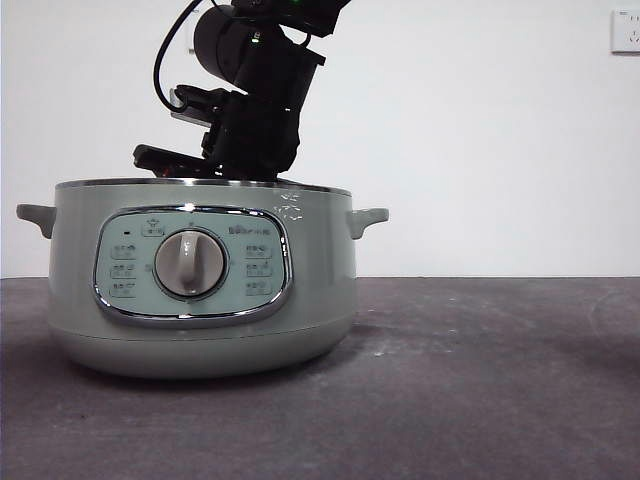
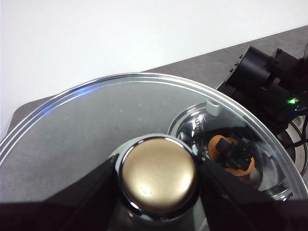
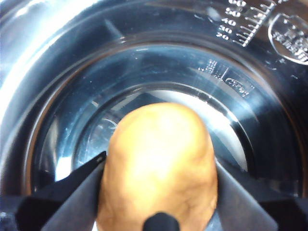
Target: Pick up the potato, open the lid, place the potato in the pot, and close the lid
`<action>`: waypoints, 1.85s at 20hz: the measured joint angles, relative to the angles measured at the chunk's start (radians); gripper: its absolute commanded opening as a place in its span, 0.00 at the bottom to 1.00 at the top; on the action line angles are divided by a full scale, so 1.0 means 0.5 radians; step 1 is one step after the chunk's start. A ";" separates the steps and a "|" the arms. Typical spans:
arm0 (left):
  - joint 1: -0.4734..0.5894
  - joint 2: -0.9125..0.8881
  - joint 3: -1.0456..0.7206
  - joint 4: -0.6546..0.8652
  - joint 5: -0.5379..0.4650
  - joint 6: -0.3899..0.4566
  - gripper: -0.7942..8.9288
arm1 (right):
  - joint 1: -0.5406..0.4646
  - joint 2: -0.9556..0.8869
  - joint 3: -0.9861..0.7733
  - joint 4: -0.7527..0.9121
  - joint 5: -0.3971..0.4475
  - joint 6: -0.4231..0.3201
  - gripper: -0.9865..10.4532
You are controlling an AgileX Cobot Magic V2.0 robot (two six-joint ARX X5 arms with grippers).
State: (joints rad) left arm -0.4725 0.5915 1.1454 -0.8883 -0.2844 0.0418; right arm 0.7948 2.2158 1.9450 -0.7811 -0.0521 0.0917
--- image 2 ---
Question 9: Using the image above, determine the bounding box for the glass lid with green knob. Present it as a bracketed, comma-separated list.
[0, 72, 308, 231]

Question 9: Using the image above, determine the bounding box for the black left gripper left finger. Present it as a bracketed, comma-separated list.
[0, 154, 157, 231]

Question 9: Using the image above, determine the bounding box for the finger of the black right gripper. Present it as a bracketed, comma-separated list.
[216, 137, 236, 168]
[234, 137, 254, 170]

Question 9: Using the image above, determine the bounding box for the black cable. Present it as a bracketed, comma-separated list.
[285, 115, 308, 175]

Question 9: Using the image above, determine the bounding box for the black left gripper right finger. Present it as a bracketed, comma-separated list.
[198, 163, 308, 231]

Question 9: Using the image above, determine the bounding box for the pale green electric pot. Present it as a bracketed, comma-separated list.
[167, 99, 295, 202]

